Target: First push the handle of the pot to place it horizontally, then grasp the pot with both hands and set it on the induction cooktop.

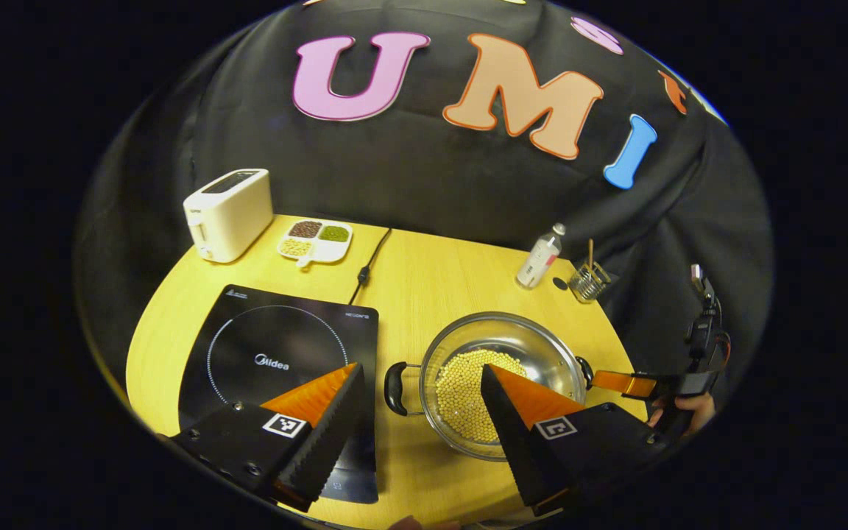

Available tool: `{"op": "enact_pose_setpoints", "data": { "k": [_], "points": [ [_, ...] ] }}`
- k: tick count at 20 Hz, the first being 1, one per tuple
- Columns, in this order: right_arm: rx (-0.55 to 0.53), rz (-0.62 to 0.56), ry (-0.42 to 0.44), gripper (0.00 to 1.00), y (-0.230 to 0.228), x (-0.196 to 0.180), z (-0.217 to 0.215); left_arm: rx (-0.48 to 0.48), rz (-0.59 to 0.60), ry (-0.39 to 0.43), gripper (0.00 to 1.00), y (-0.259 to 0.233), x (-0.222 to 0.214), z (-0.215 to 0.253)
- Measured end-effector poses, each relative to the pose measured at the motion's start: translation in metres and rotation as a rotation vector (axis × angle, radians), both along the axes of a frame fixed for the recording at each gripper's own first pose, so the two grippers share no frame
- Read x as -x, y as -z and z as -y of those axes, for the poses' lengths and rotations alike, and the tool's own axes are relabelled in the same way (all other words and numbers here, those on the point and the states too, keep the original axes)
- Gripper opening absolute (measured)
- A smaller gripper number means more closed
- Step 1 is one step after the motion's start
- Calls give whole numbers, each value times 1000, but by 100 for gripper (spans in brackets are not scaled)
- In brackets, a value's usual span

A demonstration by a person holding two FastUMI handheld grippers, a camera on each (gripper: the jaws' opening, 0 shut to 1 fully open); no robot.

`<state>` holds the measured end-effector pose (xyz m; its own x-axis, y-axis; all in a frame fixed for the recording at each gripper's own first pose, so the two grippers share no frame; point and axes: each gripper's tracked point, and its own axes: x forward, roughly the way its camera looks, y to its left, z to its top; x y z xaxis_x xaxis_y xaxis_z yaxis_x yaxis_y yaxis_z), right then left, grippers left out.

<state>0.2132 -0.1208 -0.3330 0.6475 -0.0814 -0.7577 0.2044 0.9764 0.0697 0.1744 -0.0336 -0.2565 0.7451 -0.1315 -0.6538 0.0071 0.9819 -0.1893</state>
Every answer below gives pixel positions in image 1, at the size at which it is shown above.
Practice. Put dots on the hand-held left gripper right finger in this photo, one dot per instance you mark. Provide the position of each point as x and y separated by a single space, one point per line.
509 434

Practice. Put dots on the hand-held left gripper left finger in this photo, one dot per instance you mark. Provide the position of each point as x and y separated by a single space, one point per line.
328 434

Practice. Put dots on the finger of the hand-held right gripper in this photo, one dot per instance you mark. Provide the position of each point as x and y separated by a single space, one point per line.
626 384

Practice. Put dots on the black induction cooktop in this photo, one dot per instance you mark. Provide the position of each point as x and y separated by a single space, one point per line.
277 353

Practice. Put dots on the pile of yellow soybeans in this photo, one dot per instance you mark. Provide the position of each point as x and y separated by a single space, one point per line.
461 390

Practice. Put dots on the clear glass holder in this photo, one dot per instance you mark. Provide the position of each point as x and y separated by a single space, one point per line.
587 283

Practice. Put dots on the small black bottle cap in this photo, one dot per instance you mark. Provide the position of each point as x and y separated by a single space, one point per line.
560 283

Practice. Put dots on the wooden stick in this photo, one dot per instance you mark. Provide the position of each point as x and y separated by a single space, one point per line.
590 254

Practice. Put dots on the clear bottle with pink label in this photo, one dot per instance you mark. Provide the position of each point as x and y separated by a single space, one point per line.
538 261

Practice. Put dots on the white divided bean dish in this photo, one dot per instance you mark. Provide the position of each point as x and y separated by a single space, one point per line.
317 241

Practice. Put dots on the white toaster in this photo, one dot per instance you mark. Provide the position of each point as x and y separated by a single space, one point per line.
229 217

